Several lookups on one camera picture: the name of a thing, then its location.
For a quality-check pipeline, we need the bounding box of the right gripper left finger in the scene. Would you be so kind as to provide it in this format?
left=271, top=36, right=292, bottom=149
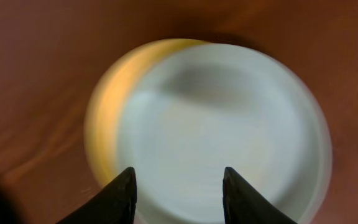
left=58, top=167, right=137, bottom=224

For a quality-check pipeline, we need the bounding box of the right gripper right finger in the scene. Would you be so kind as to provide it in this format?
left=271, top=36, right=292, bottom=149
left=223, top=167, right=296, bottom=224

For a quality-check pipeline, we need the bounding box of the yellow plate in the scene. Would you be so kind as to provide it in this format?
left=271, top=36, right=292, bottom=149
left=84, top=39, right=207, bottom=187

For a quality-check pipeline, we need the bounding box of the mint plate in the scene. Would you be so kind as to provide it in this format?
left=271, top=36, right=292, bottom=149
left=117, top=44, right=332, bottom=223

